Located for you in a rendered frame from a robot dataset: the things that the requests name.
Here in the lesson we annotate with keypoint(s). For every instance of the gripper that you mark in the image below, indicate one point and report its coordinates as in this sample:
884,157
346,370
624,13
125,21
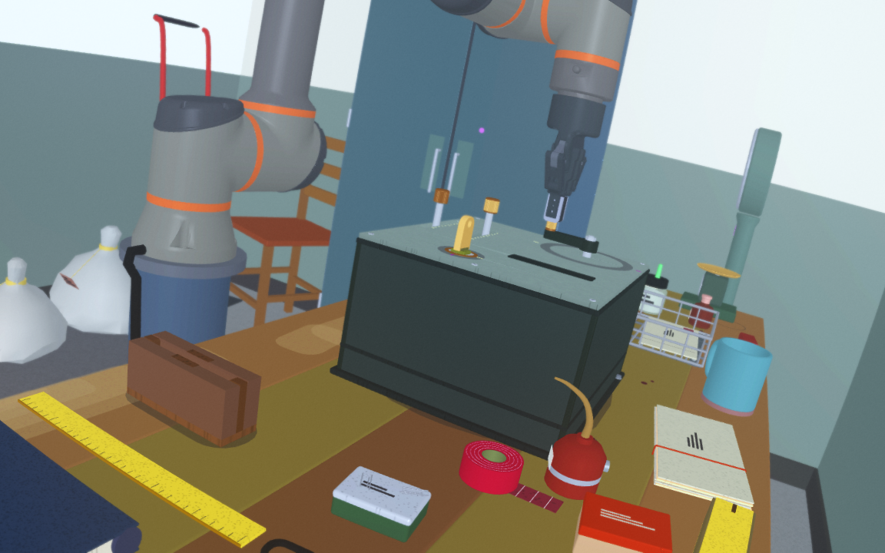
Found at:
576,119

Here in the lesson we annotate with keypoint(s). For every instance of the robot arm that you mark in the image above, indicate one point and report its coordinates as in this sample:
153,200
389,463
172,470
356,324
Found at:
204,161

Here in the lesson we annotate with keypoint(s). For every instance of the black crank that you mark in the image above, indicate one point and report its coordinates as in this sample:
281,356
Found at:
577,246

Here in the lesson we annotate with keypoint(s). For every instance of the white lever with gold knob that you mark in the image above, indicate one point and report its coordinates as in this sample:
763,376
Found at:
440,203
490,211

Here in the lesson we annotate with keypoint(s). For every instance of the yellow key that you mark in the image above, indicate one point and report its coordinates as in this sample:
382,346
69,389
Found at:
464,233

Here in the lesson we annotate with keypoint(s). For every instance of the dark green franking meter body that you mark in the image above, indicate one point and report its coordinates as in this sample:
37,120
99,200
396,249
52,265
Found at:
465,338

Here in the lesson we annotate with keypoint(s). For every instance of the red hand truck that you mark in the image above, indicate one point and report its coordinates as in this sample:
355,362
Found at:
163,61

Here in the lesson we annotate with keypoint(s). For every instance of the brown wooden key block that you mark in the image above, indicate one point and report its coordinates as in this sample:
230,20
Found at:
189,388

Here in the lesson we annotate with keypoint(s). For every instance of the thin black rod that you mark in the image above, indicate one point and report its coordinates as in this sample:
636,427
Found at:
459,107

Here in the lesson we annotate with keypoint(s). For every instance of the white bottle with black cap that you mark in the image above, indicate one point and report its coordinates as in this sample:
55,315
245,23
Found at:
653,296

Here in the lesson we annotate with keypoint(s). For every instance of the blue door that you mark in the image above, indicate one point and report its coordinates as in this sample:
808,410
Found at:
404,100

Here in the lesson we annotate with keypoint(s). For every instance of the red bottle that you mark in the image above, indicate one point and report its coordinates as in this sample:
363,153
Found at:
702,315

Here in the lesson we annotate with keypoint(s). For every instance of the blue mug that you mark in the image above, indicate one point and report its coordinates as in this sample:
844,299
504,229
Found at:
734,376

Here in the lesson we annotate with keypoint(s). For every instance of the wooden chair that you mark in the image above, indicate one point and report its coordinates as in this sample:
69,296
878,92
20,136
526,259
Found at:
281,230

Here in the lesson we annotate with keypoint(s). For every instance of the red oil can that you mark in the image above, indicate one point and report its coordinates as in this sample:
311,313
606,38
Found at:
575,465

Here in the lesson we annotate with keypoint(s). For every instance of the red tape roll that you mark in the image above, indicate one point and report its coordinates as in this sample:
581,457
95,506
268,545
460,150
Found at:
488,466

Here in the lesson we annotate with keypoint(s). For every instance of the white notebook with red band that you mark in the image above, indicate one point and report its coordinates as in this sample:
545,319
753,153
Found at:
700,457

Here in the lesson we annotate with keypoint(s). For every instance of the red box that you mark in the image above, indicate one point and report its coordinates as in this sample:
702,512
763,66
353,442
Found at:
627,526

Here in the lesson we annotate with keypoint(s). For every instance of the white and green tin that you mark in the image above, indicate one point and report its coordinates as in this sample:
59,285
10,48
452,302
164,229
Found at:
381,499

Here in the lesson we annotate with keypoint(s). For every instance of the black bent pipe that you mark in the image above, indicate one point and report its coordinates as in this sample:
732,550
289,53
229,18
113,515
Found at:
134,292

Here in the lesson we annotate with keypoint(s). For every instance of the white tied sack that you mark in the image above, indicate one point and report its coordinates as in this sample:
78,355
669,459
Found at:
97,288
12,319

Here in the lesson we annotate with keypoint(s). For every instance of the yellow ruler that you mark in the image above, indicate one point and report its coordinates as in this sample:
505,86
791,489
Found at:
143,468

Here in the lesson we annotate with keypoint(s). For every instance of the dark blue book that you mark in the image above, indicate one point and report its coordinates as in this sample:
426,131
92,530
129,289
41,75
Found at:
20,491

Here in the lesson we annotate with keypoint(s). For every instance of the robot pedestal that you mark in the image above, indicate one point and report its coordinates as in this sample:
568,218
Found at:
185,299

